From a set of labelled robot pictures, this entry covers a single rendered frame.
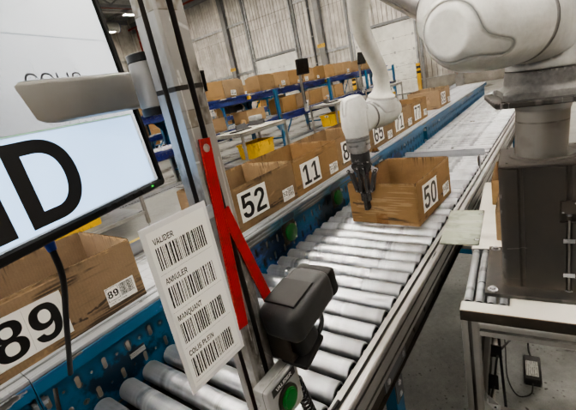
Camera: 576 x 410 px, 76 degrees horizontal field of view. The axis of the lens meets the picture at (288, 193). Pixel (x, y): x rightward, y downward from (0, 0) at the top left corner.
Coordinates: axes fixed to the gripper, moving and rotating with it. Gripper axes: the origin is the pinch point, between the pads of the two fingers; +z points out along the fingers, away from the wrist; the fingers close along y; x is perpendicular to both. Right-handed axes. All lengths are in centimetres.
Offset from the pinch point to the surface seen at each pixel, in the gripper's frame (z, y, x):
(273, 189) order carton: -12.2, -28.9, -20.5
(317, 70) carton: -75, -481, 788
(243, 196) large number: -15.3, -28.5, -37.9
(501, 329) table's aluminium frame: 15, 52, -45
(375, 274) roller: 11.0, 16.5, -34.5
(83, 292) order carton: -13, -29, -97
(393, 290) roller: 11.2, 24.5, -41.2
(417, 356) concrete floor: 85, 6, 15
